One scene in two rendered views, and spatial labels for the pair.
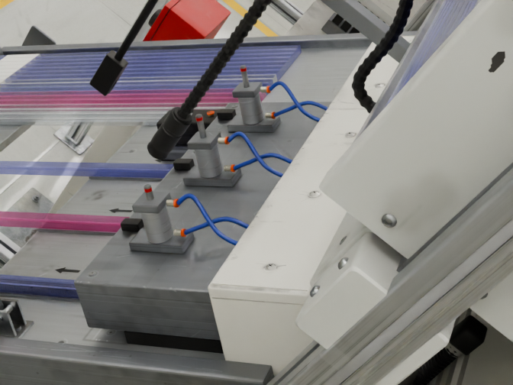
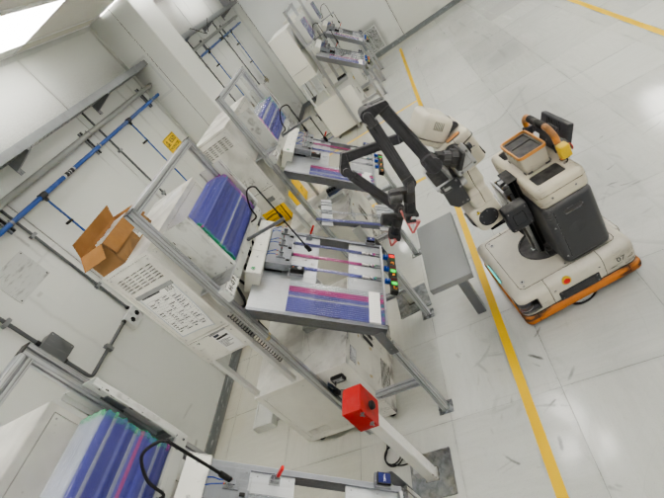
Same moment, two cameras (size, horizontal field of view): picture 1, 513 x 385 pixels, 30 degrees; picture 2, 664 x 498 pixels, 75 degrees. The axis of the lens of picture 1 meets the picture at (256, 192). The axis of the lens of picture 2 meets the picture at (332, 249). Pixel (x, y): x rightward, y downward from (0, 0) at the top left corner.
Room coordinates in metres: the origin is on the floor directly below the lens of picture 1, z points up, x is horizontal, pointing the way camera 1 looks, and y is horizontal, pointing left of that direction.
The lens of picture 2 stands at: (2.60, 1.28, 2.17)
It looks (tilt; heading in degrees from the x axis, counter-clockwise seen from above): 29 degrees down; 208
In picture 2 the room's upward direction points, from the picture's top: 40 degrees counter-clockwise
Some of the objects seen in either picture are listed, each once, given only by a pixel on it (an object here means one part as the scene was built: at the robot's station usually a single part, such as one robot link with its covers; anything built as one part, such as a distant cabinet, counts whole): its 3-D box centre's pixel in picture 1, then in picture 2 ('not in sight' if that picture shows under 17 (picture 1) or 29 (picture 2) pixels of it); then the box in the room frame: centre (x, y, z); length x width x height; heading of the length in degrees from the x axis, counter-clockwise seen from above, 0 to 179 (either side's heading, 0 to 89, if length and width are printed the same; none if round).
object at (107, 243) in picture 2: not in sight; (130, 215); (0.91, -0.37, 1.82); 0.68 x 0.30 x 0.20; 3
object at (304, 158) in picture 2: not in sight; (333, 198); (-0.62, -0.10, 0.65); 1.01 x 0.73 x 1.29; 93
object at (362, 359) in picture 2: not in sight; (331, 361); (0.85, -0.20, 0.31); 0.70 x 0.65 x 0.62; 3
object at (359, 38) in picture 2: not in sight; (326, 47); (-5.59, -0.56, 0.95); 1.36 x 0.82 x 1.90; 93
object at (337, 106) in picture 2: not in sight; (320, 70); (-4.14, -0.49, 0.95); 1.36 x 0.82 x 1.90; 93
